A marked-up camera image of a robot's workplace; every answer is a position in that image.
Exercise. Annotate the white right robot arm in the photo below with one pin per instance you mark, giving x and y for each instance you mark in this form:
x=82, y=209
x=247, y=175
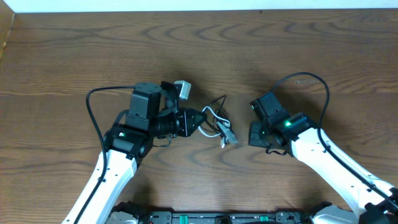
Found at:
x=367, y=195

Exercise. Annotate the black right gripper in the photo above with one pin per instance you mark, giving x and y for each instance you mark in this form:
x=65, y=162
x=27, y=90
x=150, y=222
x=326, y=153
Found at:
x=257, y=134

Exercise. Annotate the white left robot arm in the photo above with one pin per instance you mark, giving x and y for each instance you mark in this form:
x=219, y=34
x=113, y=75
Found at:
x=122, y=150

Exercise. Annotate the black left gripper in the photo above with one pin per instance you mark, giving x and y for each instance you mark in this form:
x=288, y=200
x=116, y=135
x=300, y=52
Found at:
x=183, y=122

